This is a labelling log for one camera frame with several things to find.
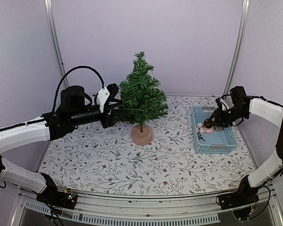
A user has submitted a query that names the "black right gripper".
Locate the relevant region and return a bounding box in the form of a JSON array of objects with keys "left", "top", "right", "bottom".
[{"left": 208, "top": 105, "right": 249, "bottom": 128}]

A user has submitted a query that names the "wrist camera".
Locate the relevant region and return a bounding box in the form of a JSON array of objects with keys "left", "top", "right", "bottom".
[
  {"left": 94, "top": 83, "right": 120, "bottom": 113},
  {"left": 215, "top": 97, "right": 229, "bottom": 111}
]

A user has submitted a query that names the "aluminium front rail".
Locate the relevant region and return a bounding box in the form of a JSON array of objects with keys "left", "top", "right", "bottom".
[{"left": 11, "top": 184, "right": 283, "bottom": 226}]

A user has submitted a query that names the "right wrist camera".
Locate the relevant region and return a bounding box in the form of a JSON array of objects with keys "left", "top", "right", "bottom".
[{"left": 215, "top": 97, "right": 229, "bottom": 111}]

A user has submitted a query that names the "right aluminium frame post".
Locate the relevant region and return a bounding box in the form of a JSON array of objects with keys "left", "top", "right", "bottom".
[{"left": 223, "top": 0, "right": 250, "bottom": 95}]

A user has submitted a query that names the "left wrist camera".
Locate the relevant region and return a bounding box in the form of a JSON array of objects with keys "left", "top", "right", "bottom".
[{"left": 94, "top": 83, "right": 120, "bottom": 113}]

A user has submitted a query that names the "light blue plastic basket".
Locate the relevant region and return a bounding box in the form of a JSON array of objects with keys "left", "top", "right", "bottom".
[{"left": 191, "top": 105, "right": 237, "bottom": 154}]

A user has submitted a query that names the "white cotton berry sprig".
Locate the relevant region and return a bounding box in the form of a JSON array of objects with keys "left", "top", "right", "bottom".
[{"left": 196, "top": 123, "right": 206, "bottom": 141}]

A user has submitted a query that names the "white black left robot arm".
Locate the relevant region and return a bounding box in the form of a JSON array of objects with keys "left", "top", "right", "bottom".
[{"left": 0, "top": 83, "right": 125, "bottom": 204}]

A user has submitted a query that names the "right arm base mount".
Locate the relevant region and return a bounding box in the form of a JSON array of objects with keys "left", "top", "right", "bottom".
[{"left": 216, "top": 192, "right": 259, "bottom": 221}]

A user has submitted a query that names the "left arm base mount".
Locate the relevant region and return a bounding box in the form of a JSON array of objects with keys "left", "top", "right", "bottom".
[{"left": 36, "top": 187, "right": 77, "bottom": 210}]

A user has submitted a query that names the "pink pompom ornament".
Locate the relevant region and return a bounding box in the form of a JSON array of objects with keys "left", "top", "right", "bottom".
[{"left": 203, "top": 127, "right": 214, "bottom": 134}]

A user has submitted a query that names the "small green christmas tree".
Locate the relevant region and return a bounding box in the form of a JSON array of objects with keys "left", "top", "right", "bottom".
[{"left": 119, "top": 51, "right": 168, "bottom": 146}]

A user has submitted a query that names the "left aluminium frame post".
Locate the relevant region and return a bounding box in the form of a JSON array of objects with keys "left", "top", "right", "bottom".
[{"left": 44, "top": 0, "right": 67, "bottom": 79}]

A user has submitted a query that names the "dark red bauble ornament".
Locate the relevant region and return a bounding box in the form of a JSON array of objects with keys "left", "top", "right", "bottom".
[{"left": 204, "top": 119, "right": 212, "bottom": 128}]

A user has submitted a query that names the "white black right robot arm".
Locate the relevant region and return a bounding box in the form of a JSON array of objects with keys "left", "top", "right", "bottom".
[{"left": 203, "top": 86, "right": 283, "bottom": 209}]

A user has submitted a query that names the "aluminium frame post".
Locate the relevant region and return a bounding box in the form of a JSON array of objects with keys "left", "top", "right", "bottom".
[
  {"left": 44, "top": 0, "right": 67, "bottom": 79},
  {"left": 223, "top": 0, "right": 250, "bottom": 95}
]

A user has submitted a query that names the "floral patterned table mat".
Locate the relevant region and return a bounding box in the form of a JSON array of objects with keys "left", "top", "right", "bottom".
[{"left": 39, "top": 96, "right": 255, "bottom": 195}]

